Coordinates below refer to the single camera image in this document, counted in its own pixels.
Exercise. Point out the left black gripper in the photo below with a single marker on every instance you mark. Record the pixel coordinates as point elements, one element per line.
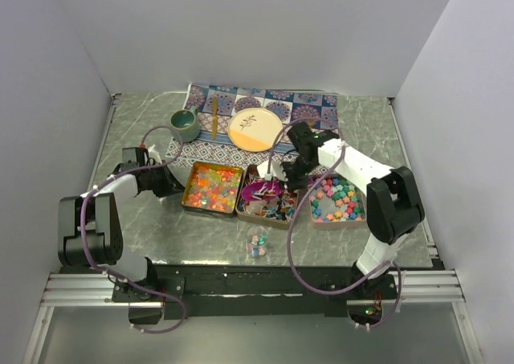
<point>169,186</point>

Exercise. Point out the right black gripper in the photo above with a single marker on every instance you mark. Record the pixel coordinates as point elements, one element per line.
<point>293,184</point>

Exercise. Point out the purple plastic scoop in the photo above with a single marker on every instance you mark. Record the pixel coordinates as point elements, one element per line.
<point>261,190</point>

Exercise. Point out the tin of lollipops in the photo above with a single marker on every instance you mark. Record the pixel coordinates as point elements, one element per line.
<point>276,212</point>

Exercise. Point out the tin of pastel star candies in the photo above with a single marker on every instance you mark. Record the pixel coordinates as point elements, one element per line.
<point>336,203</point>

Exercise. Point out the gold tin of gummy stars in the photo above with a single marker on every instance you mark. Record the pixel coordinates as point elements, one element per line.
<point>213,190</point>

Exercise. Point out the clear glass jar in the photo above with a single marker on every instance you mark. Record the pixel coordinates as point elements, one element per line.
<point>257,241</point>

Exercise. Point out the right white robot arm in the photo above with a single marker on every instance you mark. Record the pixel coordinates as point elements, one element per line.
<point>394,206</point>

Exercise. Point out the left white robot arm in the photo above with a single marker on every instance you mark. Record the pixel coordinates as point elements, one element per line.
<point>89,230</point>

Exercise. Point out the cream and orange plate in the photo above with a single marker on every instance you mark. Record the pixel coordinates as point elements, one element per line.
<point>254,129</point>

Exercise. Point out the green ceramic mug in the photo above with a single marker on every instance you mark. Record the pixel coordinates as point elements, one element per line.
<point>185,125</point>

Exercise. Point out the patterned placemat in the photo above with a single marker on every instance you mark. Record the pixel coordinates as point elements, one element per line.
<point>320,111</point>

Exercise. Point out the gold knife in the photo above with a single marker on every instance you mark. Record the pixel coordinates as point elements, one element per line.
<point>214,117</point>

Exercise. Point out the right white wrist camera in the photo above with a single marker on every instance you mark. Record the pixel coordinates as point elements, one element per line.
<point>271,170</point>

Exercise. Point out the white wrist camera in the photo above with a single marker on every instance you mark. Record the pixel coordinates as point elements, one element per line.
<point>271,170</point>
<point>152,156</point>

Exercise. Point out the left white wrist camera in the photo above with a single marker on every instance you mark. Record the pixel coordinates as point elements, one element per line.
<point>152,156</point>

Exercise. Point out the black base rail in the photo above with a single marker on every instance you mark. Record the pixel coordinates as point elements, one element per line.
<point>173,292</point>

